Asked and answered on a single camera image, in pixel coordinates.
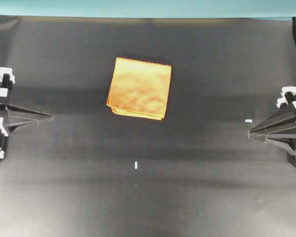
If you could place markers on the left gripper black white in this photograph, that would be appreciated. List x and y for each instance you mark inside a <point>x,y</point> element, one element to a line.
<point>19,115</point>

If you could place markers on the orange cloth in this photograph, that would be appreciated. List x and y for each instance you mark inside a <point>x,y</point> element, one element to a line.
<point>139,89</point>

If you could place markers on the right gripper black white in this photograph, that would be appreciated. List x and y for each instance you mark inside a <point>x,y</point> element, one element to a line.
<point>280,129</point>

